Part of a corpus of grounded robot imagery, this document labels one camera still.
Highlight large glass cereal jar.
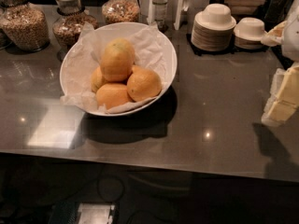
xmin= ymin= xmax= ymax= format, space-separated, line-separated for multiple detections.
xmin=0 ymin=0 xmax=50 ymax=52

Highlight tall stack paper bowls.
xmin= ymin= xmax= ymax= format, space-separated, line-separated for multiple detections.
xmin=191 ymin=4 xmax=236 ymax=52

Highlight white ceramic bowl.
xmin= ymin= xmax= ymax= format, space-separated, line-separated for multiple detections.
xmin=59 ymin=21 xmax=178 ymax=118

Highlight black rubber mat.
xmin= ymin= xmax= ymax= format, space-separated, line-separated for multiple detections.
xmin=186 ymin=34 xmax=268 ymax=56

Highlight white paper bowl liner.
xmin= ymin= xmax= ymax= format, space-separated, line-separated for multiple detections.
xmin=60 ymin=21 xmax=169 ymax=115

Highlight black cable under table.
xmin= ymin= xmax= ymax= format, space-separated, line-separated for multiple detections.
xmin=96 ymin=166 xmax=126 ymax=203

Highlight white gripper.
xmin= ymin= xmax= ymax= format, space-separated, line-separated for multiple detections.
xmin=261 ymin=0 xmax=299 ymax=127

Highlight grey device under table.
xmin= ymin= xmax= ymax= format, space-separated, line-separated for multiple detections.
xmin=48 ymin=202 xmax=119 ymax=224

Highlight stack of paper napkins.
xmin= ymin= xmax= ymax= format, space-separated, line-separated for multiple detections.
xmin=222 ymin=0 xmax=268 ymax=17

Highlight middle glass granola jar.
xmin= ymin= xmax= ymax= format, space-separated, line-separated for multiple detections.
xmin=52 ymin=0 xmax=98 ymax=50

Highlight white stand frame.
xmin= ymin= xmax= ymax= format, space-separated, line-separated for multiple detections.
xmin=139 ymin=0 xmax=185 ymax=30

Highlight short stack paper bowls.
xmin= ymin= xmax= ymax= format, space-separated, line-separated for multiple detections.
xmin=234 ymin=17 xmax=265 ymax=49

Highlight right glass cereal jar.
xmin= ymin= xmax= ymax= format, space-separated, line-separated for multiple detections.
xmin=102 ymin=0 xmax=140 ymax=24

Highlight middle hidden orange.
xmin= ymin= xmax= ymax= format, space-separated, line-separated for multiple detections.
xmin=132 ymin=65 xmax=143 ymax=74

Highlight small glass bottle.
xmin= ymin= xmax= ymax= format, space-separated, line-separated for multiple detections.
xmin=151 ymin=0 xmax=168 ymax=32

